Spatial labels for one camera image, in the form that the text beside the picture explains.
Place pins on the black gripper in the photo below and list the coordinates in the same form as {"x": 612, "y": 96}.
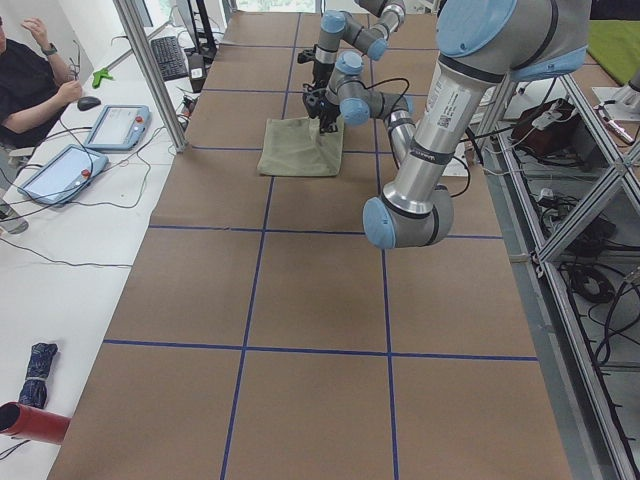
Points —
{"x": 318, "y": 75}
{"x": 328, "y": 117}

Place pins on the teach pendant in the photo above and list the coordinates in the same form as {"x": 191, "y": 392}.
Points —
{"x": 118, "y": 128}
{"x": 64, "y": 176}

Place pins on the black computer mouse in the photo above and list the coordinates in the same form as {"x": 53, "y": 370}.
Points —
{"x": 87, "y": 103}

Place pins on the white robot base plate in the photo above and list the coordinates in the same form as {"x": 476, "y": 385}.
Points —
{"x": 458, "y": 165}

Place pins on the dark blue folded umbrella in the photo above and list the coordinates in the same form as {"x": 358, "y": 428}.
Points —
{"x": 34, "y": 390}

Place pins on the grey aluminium post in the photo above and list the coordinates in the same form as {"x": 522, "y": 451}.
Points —
{"x": 132, "y": 24}

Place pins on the olive green long-sleeve shirt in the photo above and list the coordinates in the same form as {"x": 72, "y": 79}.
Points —
{"x": 296, "y": 148}

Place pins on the black keyboard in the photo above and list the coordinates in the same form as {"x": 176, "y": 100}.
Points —
{"x": 169, "y": 57}

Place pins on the teach pendant upper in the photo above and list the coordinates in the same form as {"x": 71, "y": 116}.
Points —
{"x": 118, "y": 128}

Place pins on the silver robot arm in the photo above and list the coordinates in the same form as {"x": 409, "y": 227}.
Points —
{"x": 339, "y": 26}
{"x": 480, "y": 43}

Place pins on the seated person in black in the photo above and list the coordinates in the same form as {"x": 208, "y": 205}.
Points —
{"x": 35, "y": 88}

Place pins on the green plastic tool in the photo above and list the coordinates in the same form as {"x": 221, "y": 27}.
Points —
{"x": 99, "y": 76}

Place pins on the teach pendant lower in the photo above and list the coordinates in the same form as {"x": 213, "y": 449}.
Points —
{"x": 64, "y": 176}

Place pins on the red cylinder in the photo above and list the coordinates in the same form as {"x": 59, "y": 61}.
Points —
{"x": 30, "y": 423}

